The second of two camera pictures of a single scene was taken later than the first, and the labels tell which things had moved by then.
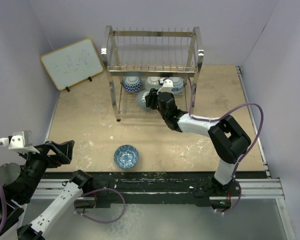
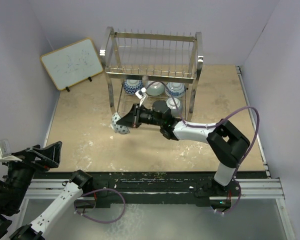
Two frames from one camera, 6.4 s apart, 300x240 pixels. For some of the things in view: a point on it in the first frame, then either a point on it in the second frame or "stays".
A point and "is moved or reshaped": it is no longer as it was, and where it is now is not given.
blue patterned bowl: [126, 156] → [117, 128]
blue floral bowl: [178, 84] is moved or reshaped
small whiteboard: [73, 63] stays
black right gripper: [151, 99] → [132, 119]
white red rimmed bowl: [141, 101] is moved or reshaped
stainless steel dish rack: [136, 61] stays
